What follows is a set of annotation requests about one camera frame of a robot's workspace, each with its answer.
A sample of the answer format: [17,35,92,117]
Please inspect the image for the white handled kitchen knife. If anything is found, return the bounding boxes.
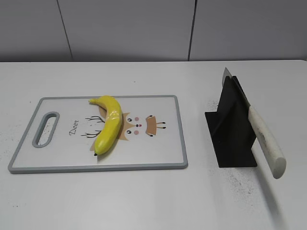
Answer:
[222,68,286,179]

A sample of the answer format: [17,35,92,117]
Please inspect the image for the black knife stand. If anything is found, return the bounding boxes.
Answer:
[205,76,257,168]

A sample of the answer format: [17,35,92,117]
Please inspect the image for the white deer cutting board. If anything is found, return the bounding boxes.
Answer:
[8,95,188,173]

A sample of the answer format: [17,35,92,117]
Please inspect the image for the yellow plastic banana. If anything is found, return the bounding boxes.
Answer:
[89,95,122,156]

